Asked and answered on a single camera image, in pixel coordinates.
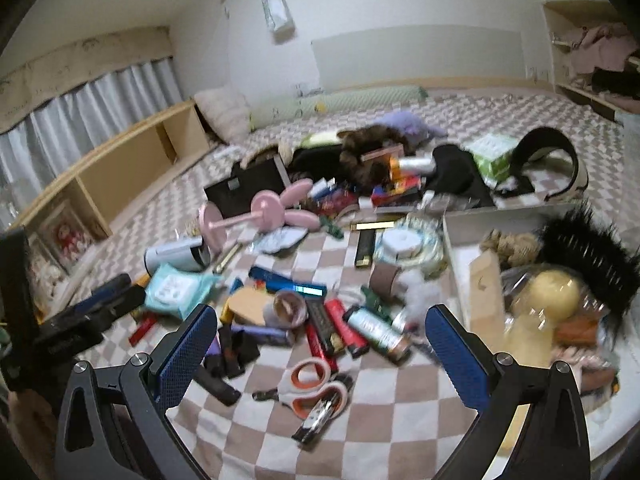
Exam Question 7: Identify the green tissue packet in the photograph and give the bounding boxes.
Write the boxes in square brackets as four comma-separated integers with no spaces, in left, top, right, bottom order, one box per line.
[466,134,522,182]

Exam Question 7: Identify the framed picture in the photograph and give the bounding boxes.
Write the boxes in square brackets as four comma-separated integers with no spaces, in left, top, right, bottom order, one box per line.
[24,201,110,273]

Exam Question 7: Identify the cardboard piece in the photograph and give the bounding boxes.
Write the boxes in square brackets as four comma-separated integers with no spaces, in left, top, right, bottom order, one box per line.
[466,249,507,332]

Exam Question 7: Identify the green metal can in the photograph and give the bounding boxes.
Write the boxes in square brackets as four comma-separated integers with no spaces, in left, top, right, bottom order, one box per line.
[344,306,413,365]

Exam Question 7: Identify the white cylindrical device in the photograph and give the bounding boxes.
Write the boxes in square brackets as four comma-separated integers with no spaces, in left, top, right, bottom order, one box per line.
[144,238,212,274]

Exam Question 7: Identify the teal wet wipes packet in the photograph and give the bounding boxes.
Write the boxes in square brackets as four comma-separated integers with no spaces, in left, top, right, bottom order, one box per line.
[143,263,222,320]

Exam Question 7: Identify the blue metallic bar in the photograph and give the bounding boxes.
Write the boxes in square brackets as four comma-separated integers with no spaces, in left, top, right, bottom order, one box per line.
[249,266,328,300]

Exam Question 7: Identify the pink clothes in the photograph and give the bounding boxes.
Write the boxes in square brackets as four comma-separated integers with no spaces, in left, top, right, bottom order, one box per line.
[559,21,637,77]

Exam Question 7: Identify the black red snack bar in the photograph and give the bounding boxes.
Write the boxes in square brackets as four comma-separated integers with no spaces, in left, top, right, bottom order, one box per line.
[304,299,347,358]

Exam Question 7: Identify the black white headband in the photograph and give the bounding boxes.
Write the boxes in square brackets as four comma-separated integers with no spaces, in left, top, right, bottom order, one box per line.
[495,126,592,197]

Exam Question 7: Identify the yellow round ball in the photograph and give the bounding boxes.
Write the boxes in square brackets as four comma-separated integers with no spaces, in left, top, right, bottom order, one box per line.
[519,266,585,322]

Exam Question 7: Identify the beige sponge pad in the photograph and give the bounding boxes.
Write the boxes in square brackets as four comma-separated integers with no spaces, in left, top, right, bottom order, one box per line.
[226,286,279,324]

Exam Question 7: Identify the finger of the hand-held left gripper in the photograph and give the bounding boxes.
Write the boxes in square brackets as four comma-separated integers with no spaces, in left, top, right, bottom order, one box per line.
[65,274,135,313]
[92,284,147,333]

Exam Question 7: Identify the white fluffy pompom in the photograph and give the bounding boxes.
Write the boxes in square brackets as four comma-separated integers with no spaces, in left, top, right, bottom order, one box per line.
[399,269,442,312]

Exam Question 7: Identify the black pouch bag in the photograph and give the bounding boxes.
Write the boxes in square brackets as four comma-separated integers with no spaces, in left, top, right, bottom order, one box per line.
[204,154,292,209]

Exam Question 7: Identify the green bolster pillow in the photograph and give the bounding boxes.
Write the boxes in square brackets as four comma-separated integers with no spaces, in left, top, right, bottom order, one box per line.
[249,84,430,130]

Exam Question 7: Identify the tortoiseshell hair claw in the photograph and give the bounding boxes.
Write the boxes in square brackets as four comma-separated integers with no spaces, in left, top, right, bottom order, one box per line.
[337,126,407,187]

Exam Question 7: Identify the clear wall pouch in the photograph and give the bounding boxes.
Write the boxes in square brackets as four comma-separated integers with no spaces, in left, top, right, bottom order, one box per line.
[259,0,297,37]

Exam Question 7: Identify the brown plush toy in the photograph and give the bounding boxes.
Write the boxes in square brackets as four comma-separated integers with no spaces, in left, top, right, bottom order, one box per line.
[479,229,545,267]

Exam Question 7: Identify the white storage box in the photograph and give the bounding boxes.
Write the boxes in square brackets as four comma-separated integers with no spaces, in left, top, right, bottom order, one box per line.
[442,202,633,413]

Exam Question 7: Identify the beige tape roll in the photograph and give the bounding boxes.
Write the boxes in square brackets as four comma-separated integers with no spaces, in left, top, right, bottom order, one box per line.
[273,289,310,327]

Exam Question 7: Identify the silver orange spray can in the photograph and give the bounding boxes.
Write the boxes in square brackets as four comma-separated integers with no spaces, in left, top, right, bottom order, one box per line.
[389,154,440,179]

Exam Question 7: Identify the white fluffy pillow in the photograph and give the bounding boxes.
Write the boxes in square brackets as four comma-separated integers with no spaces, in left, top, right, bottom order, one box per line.
[193,86,253,143]

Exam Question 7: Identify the brown tape roll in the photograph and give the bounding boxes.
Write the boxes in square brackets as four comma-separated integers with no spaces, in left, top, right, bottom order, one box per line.
[369,264,402,297]

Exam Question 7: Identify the pink bunny stand mirror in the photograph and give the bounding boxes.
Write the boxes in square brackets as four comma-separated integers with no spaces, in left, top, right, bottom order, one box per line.
[198,179,322,252]

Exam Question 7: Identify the clear tape roll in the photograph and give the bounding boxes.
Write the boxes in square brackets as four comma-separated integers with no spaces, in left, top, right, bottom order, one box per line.
[374,214,447,275]

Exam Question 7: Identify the red flat box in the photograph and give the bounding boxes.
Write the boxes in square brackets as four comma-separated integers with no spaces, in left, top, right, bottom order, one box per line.
[371,174,427,209]

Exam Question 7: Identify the red lipstick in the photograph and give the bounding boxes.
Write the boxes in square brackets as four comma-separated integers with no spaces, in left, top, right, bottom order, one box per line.
[128,319,158,347]

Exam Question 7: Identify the grey curtain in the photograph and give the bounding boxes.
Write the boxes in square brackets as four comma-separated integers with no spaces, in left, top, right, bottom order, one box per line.
[0,56,185,177]

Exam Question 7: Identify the wooden low shelf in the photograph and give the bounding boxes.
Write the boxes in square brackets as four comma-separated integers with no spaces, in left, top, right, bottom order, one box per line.
[9,99,212,263]

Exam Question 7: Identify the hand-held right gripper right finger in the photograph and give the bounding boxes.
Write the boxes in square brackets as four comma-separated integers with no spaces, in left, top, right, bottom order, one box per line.
[424,304,593,480]

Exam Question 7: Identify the black fur piece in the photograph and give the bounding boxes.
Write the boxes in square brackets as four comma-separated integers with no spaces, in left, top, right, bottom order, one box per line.
[539,207,640,358]

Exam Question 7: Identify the orange white scissors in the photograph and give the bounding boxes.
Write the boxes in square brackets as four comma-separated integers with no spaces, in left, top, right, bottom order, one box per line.
[251,357,352,420]

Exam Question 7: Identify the purple plush toy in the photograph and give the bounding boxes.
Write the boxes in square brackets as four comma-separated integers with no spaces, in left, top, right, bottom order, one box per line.
[371,111,449,142]

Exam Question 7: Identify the red lighter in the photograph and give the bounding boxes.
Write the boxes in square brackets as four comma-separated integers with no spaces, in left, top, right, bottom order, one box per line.
[324,299,370,359]

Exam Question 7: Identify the black gold lighter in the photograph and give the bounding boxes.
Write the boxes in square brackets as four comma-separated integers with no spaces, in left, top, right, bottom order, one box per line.
[354,229,377,268]

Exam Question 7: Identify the wooden open wardrobe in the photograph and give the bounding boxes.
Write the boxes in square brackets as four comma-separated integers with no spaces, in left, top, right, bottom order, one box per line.
[541,0,640,122]

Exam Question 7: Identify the purple tube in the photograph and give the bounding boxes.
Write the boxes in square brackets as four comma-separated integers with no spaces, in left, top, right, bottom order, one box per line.
[229,324,297,347]

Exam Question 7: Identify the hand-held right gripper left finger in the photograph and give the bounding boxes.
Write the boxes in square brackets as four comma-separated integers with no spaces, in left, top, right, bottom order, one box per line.
[54,304,218,480]

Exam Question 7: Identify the white wall panel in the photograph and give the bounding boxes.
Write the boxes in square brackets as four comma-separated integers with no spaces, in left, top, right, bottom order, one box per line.
[311,24,527,92]

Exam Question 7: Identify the black cloth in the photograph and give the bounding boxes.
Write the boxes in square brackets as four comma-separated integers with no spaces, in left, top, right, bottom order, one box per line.
[425,144,497,208]

